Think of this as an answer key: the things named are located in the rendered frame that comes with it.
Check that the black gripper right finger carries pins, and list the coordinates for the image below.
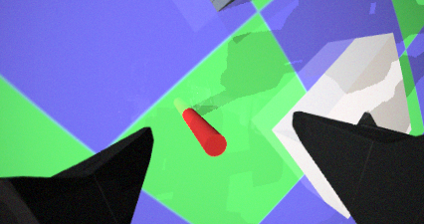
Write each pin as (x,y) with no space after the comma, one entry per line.
(377,175)

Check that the red peg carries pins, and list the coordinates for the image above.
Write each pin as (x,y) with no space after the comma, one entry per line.
(211,140)

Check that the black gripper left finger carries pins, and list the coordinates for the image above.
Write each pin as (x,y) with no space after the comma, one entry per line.
(102,189)

